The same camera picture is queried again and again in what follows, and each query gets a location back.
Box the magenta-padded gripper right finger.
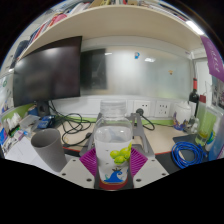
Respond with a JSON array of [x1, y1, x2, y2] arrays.
[[128, 147, 170, 190]]

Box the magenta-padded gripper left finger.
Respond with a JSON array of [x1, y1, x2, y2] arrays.
[[58, 147, 100, 190]]

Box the clear plastic drink bottle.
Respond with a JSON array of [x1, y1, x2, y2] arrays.
[[93, 99, 134, 186]]

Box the large purple water jug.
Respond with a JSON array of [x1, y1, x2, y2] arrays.
[[208, 114, 224, 162]]

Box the black red-edged desk mat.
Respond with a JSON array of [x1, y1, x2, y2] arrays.
[[61, 145, 188, 175]]

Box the grey ribbed cup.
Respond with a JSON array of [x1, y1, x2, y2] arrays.
[[30, 128, 68, 173]]

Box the blank white paper sheet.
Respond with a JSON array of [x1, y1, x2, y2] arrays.
[[19, 143, 62, 174]]

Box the flat round red coaster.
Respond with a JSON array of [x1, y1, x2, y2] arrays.
[[98, 178, 129, 191]]

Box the grey metal laptop stand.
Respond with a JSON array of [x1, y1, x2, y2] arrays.
[[79, 112, 156, 159]]

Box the dark blue mouse pad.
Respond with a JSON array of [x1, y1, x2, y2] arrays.
[[172, 133, 214, 158]]

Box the small blue box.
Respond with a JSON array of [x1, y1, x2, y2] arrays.
[[36, 114, 56, 130]]

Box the printed white paper sheet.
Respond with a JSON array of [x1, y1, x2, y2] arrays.
[[4, 133, 38, 162]]

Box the white lidded jar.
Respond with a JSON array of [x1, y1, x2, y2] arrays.
[[173, 101, 193, 129]]

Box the clear plastic box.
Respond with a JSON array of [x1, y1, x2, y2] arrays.
[[18, 114, 41, 129]]

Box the green drinking glass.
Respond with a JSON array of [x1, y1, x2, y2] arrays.
[[195, 103, 218, 147]]

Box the dark wine bottle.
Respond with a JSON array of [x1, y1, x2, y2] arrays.
[[188, 77, 200, 116]]

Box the group photo poster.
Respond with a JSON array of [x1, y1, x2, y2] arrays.
[[211, 76, 224, 111]]

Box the black computer monitor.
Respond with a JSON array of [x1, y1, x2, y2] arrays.
[[12, 35, 83, 118]]

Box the purple hanging banner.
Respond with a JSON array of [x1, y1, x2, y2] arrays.
[[199, 35, 224, 83]]

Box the ceiling lights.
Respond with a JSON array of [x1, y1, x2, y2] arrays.
[[184, 19, 206, 36]]

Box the coiled blue cable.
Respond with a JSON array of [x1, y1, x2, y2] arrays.
[[171, 140, 208, 170]]

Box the black power cable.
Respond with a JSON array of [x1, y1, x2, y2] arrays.
[[135, 108, 156, 132]]

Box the black monitor cables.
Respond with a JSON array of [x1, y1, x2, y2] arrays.
[[49, 99, 94, 148]]

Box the white wall socket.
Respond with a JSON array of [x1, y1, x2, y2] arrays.
[[133, 99, 152, 118], [154, 100, 172, 118]]

